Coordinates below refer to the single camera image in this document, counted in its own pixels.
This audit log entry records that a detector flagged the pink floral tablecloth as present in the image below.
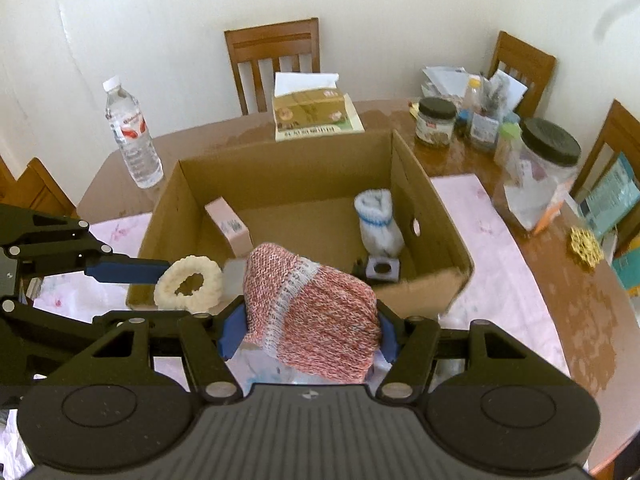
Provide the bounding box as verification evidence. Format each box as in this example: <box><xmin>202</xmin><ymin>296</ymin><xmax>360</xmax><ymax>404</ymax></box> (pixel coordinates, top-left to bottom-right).
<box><xmin>0</xmin><ymin>173</ymin><xmax>572</xmax><ymax>480</ymax></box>

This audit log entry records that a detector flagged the teal packaged item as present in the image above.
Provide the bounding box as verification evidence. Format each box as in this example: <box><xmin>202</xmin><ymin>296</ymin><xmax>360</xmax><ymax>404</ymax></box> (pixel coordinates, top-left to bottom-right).
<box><xmin>579</xmin><ymin>153</ymin><xmax>639</xmax><ymax>240</ymax></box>

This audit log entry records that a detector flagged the rolled white sock blue stripe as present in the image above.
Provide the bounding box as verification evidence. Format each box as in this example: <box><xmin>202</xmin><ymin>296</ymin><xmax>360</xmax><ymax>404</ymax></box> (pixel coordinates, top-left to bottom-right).
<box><xmin>354</xmin><ymin>188</ymin><xmax>405</xmax><ymax>258</ymax></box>

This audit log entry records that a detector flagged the small bottle green cap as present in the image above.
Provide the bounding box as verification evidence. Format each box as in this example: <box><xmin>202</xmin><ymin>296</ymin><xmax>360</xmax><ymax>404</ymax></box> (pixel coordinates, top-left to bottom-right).
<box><xmin>494</xmin><ymin>122</ymin><xmax>522</xmax><ymax>168</ymax></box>

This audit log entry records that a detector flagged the wooden chair right side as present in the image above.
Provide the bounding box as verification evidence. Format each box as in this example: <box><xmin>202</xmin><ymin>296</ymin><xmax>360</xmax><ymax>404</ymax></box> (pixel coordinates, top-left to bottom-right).
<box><xmin>570</xmin><ymin>100</ymin><xmax>639</xmax><ymax>252</ymax></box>

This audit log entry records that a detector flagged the pink small carton box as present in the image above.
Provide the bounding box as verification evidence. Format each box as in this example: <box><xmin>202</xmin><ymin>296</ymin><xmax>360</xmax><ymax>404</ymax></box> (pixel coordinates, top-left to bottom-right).
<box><xmin>205</xmin><ymin>197</ymin><xmax>254</xmax><ymax>258</ymax></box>

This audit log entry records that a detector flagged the red white knitted sock roll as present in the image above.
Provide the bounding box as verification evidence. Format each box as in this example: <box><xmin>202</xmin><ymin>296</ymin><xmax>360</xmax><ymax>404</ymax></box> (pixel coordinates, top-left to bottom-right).
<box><xmin>243</xmin><ymin>243</ymin><xmax>382</xmax><ymax>384</ymax></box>

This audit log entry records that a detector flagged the bottle with yellow cap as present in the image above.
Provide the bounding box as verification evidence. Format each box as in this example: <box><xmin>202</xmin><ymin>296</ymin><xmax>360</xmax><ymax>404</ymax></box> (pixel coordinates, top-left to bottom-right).
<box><xmin>458</xmin><ymin>76</ymin><xmax>483</xmax><ymax>125</ymax></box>

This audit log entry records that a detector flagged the brown cardboard box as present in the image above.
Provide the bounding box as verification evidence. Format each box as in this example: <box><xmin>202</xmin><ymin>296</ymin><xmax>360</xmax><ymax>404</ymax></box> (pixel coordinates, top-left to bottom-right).
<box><xmin>139</xmin><ymin>130</ymin><xmax>474</xmax><ymax>318</ymax></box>

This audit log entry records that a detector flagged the white translucent plastic sheet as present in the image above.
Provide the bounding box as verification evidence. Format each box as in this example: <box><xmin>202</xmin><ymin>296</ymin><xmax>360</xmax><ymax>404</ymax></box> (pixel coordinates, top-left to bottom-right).
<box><xmin>221</xmin><ymin>258</ymin><xmax>247</xmax><ymax>301</ymax></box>

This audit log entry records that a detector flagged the gold filigree ornament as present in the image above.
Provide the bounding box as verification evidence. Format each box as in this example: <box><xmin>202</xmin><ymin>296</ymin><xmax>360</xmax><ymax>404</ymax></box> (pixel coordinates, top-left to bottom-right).
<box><xmin>568</xmin><ymin>226</ymin><xmax>604</xmax><ymax>269</ymax></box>

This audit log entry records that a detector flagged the wooden chair at back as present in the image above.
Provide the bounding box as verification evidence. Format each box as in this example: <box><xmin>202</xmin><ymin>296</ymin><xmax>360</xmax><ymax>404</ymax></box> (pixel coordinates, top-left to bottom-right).
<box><xmin>224</xmin><ymin>18</ymin><xmax>321</xmax><ymax>116</ymax></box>

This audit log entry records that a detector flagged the glass jar with pens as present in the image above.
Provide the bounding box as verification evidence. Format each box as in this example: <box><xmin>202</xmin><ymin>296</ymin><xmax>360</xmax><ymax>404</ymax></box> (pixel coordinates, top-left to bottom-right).
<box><xmin>469</xmin><ymin>73</ymin><xmax>510</xmax><ymax>152</ymax></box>

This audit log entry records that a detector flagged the wooden chair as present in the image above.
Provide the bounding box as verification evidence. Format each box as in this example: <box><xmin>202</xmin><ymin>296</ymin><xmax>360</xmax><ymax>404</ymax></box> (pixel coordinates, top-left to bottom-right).
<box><xmin>224</xmin><ymin>18</ymin><xmax>321</xmax><ymax>116</ymax></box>
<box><xmin>570</xmin><ymin>100</ymin><xmax>639</xmax><ymax>252</ymax></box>
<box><xmin>488</xmin><ymin>30</ymin><xmax>556</xmax><ymax>118</ymax></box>
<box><xmin>0</xmin><ymin>157</ymin><xmax>77</xmax><ymax>218</ymax></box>

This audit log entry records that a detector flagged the clear plastic water bottle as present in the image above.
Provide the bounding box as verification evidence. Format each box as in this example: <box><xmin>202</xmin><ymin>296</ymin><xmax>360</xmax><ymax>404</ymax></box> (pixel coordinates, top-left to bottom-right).
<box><xmin>103</xmin><ymin>76</ymin><xmax>164</xmax><ymax>190</ymax></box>

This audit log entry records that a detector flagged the small jar black lid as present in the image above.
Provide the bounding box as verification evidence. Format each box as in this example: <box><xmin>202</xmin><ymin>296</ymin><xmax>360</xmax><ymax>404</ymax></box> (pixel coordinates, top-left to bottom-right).
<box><xmin>416</xmin><ymin>96</ymin><xmax>458</xmax><ymax>148</ymax></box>

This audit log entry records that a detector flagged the cream ring-shaped toy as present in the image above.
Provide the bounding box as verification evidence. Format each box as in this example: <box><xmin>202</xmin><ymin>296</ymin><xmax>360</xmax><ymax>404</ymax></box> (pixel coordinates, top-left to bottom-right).
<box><xmin>154</xmin><ymin>256</ymin><xmax>224</xmax><ymax>313</ymax></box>

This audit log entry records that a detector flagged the wooden chair left side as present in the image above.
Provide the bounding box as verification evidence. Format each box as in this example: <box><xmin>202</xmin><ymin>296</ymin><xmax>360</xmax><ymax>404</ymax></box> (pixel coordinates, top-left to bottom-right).
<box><xmin>0</xmin><ymin>157</ymin><xmax>77</xmax><ymax>218</ymax></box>

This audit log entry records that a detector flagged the wooden chair back right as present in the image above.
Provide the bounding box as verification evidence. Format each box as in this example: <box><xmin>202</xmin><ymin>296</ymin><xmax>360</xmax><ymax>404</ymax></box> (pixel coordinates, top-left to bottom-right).
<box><xmin>488</xmin><ymin>30</ymin><xmax>556</xmax><ymax>118</ymax></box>

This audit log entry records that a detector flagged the yellow-green tissue box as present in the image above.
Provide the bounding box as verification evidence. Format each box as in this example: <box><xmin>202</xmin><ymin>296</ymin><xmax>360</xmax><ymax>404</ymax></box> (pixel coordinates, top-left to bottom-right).
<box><xmin>272</xmin><ymin>72</ymin><xmax>347</xmax><ymax>131</ymax></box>

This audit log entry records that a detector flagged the stack of white papers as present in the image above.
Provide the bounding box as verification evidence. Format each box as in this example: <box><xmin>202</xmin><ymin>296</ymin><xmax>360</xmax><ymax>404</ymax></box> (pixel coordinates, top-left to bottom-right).
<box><xmin>421</xmin><ymin>66</ymin><xmax>471</xmax><ymax>99</ymax></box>

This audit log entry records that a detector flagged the grey square block with hole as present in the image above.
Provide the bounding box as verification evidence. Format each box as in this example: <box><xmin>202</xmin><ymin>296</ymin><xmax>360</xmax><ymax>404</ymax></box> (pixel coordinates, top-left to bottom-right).
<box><xmin>364</xmin><ymin>256</ymin><xmax>400</xmax><ymax>283</ymax></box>

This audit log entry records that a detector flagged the large clear jar black lid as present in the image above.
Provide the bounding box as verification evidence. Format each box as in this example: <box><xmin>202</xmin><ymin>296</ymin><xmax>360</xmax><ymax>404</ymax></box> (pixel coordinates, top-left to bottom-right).
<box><xmin>492</xmin><ymin>118</ymin><xmax>582</xmax><ymax>235</ymax></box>

